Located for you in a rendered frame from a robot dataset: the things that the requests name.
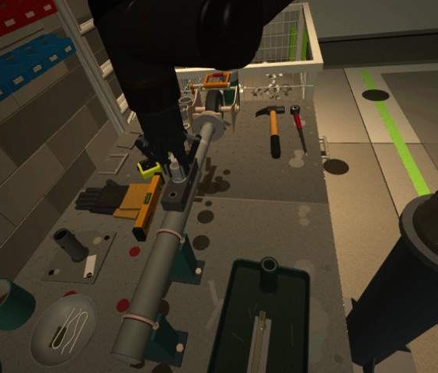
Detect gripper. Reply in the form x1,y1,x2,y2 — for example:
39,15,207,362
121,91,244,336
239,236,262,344
133,106,201,169

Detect light grey inner tube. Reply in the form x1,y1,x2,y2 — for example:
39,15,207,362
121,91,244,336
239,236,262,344
193,123,215,183

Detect black castor wheel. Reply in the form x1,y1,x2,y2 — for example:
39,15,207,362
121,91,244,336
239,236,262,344
204,91,224,117

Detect beige castor fork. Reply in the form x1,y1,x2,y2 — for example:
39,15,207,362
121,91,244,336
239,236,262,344
189,83,242,133

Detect orange brake lever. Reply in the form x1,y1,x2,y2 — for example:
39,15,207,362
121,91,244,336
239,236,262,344
189,72,231,92

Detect green tube cradle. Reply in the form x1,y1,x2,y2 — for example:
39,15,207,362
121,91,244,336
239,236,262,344
143,310,189,361
167,232,206,288

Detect grey outer tube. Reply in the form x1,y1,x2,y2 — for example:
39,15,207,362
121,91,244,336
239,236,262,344
109,209,189,365

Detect grey plate with tube stub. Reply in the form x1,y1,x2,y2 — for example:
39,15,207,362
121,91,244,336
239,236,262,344
41,228,118,286

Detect dark green tube stub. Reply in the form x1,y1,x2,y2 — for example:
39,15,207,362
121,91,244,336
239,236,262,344
260,256,281,293

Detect yellow tape measure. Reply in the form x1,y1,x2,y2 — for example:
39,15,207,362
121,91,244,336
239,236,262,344
137,158,162,180

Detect grey collar block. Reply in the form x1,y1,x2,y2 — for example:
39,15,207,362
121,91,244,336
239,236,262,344
159,157,200,214

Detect grey round flange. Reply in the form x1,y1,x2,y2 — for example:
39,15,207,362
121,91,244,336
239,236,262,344
193,111,224,138

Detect orange spirit level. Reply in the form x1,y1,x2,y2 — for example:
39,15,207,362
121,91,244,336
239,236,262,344
132,174,165,240

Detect black and tan glove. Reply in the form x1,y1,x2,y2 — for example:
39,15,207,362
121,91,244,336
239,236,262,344
74,179,152,222

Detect red and black ratchet spanner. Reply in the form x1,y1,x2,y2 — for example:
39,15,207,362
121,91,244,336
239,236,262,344
290,104,308,155

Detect white label card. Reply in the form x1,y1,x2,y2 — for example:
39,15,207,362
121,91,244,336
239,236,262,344
84,254,99,280

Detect blue bin rack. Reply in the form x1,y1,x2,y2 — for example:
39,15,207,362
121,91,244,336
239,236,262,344
0,33,76,110

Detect dark green tray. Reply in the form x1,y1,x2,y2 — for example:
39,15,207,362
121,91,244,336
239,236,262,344
206,257,312,373

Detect grey channel holder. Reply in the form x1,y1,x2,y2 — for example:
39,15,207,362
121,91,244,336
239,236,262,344
246,309,273,373

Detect teal tape roll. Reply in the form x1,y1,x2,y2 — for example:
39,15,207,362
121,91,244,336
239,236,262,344
0,278,37,332

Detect grey round bowl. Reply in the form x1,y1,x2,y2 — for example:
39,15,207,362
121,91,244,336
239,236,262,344
30,294,98,367

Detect grey square wire frame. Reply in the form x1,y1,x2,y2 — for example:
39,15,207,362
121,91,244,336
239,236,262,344
97,152,130,176

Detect white cable tie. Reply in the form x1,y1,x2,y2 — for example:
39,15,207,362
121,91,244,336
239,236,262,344
121,313,160,331
155,228,186,246

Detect orange handled black hammer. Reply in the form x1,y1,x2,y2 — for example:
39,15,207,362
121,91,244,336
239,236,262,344
255,103,286,159

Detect white scaffold frame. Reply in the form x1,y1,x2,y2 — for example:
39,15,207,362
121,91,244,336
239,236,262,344
57,0,137,137

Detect grey bench side handle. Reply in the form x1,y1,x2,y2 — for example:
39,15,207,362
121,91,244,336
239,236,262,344
318,134,332,159

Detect white wire mesh cage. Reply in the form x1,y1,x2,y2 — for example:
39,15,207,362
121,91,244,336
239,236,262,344
174,2,325,102

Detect white wire staple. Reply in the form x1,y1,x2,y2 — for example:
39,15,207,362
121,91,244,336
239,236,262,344
60,309,90,355
64,308,84,331

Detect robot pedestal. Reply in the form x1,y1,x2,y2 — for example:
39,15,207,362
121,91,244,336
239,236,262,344
345,228,438,373

